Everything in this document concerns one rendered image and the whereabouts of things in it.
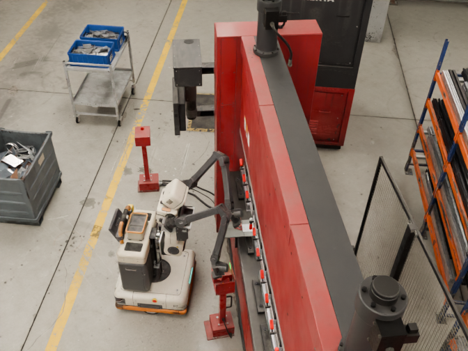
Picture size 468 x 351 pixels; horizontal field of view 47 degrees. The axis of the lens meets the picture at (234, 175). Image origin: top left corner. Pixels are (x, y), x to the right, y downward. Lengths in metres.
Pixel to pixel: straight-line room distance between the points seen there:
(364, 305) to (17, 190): 4.36
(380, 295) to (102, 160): 5.20
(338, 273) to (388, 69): 6.46
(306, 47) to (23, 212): 3.35
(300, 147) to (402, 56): 6.18
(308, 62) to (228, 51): 0.68
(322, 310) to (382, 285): 0.53
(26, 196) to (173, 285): 1.82
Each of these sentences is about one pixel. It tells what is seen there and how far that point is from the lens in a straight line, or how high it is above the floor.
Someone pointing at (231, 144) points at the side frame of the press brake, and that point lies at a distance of 4.93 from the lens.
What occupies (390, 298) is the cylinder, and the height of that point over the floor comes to 2.76.
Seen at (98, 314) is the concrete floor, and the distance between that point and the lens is 5.26.
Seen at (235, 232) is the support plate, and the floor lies 1.00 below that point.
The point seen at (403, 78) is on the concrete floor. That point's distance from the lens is 8.66.
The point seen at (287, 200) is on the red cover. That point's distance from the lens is 2.86.
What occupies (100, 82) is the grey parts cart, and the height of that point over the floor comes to 0.33.
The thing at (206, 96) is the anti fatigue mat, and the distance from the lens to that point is 7.71.
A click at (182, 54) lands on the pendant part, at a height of 1.95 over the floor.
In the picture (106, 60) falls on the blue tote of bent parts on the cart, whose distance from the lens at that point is 6.82.
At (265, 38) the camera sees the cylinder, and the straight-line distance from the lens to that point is 4.01.
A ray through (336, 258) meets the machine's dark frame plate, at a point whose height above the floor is 2.30.
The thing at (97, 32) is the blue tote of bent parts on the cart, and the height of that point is 0.98.
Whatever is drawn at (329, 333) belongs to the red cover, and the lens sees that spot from 2.39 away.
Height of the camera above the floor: 4.30
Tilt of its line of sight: 42 degrees down
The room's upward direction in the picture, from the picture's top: 2 degrees clockwise
